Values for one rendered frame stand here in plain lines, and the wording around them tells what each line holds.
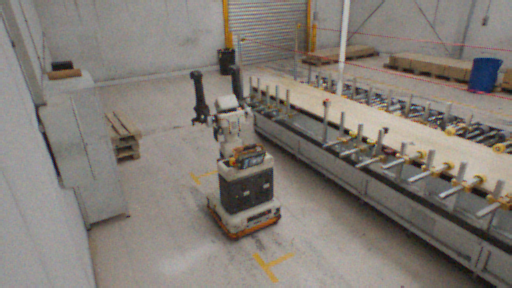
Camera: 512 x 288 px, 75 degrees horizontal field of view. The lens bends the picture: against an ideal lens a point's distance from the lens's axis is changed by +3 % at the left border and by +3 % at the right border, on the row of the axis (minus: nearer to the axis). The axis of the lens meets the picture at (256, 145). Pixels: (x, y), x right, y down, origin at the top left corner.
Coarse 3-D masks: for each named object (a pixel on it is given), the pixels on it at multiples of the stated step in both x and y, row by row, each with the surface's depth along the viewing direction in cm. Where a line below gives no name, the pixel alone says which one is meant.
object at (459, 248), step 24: (264, 96) 517; (312, 120) 424; (288, 144) 496; (312, 168) 455; (336, 168) 411; (408, 168) 313; (360, 192) 379; (384, 192) 351; (432, 192) 297; (480, 192) 261; (384, 216) 359; (408, 216) 332; (504, 216) 250; (432, 240) 310; (456, 240) 293; (456, 264) 298; (480, 264) 276; (504, 264) 262
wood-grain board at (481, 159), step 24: (312, 96) 475; (336, 96) 471; (336, 120) 388; (360, 120) 386; (384, 120) 383; (408, 120) 380; (384, 144) 327; (432, 144) 324; (456, 144) 322; (456, 168) 282; (480, 168) 281; (504, 168) 280; (504, 192) 249
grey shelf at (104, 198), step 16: (48, 80) 336; (64, 80) 335; (80, 80) 334; (80, 96) 308; (96, 96) 314; (80, 112) 313; (96, 112) 320; (96, 128) 325; (96, 144) 331; (96, 160) 337; (112, 160) 345; (96, 176) 343; (112, 176) 351; (80, 192) 341; (96, 192) 349; (112, 192) 358; (96, 208) 356; (112, 208) 365
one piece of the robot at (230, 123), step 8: (232, 112) 328; (240, 112) 331; (216, 120) 328; (224, 120) 324; (232, 120) 328; (240, 120) 333; (224, 128) 334; (232, 128) 330; (240, 128) 335; (224, 136) 343; (232, 136) 340; (224, 144) 340; (232, 144) 345; (240, 144) 350; (224, 152) 343; (232, 152) 348
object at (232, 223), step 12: (216, 192) 369; (216, 204) 351; (264, 204) 346; (276, 204) 347; (216, 216) 358; (228, 216) 330; (240, 216) 329; (276, 216) 353; (228, 228) 330; (240, 228) 331; (252, 228) 339
